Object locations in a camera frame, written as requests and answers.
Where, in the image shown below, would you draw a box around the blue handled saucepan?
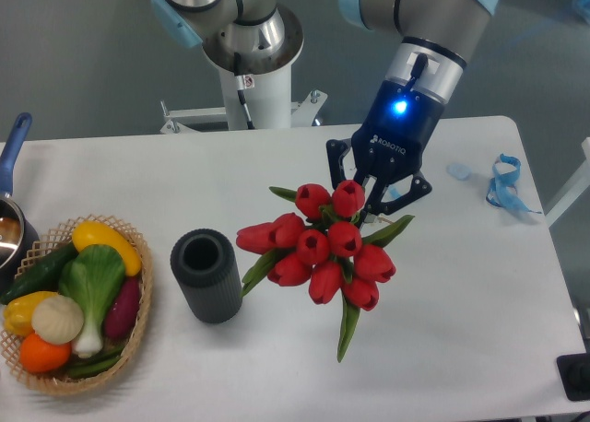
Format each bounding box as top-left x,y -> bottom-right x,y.
1,112 -> 39,293

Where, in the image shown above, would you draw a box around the small pale blue cap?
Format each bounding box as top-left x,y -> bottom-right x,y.
446,163 -> 472,181

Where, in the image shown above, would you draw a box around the yellow bell pepper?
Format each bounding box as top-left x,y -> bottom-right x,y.
3,291 -> 58,337

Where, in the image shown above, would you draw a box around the woven wicker basket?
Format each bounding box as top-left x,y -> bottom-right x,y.
1,215 -> 153,396

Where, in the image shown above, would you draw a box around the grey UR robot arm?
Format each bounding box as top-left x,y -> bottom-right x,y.
151,0 -> 499,223

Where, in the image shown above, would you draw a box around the orange fruit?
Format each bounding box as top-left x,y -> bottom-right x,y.
19,333 -> 72,373

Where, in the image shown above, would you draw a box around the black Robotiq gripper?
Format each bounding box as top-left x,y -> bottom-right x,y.
326,80 -> 444,223

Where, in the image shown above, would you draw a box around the blue ribbon strap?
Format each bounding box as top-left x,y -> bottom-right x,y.
486,153 -> 543,221

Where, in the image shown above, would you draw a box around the white garlic bulb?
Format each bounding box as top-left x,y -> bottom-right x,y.
31,295 -> 84,345

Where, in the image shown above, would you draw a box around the dark green cucumber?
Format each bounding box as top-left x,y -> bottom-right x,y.
1,242 -> 78,305

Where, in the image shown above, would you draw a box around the dark grey ribbed vase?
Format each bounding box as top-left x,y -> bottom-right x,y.
170,229 -> 242,324

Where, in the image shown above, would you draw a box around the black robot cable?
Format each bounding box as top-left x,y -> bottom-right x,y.
232,52 -> 256,131

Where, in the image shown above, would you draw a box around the green bok choy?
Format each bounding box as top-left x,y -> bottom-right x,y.
58,244 -> 125,358

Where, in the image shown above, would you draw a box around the purple sweet potato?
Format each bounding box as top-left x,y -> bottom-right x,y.
103,277 -> 141,340

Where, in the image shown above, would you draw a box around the black device at table edge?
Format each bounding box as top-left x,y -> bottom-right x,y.
556,353 -> 589,402

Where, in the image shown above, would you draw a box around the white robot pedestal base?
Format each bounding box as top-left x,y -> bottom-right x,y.
160,5 -> 328,134

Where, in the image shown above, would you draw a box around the red tulip bouquet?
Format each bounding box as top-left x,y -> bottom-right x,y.
236,180 -> 413,360

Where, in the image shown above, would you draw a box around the green bean pods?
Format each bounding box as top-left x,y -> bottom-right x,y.
65,345 -> 124,380

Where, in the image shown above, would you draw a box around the white frame at right edge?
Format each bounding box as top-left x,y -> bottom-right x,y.
545,137 -> 589,228

